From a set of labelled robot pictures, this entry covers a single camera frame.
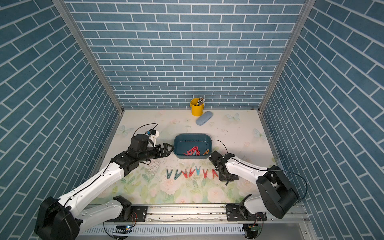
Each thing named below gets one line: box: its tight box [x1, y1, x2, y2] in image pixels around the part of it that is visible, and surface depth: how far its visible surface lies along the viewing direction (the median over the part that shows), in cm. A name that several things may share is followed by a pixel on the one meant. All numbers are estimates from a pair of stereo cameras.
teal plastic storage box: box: [173, 133, 212, 159], surface depth 98 cm
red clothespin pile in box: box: [183, 146, 201, 156], surface depth 98 cm
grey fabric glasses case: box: [195, 111, 213, 126], surface depth 114 cm
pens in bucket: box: [198, 96, 206, 106], surface depth 107 cm
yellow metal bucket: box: [190, 98, 205, 117], surface depth 114 cm
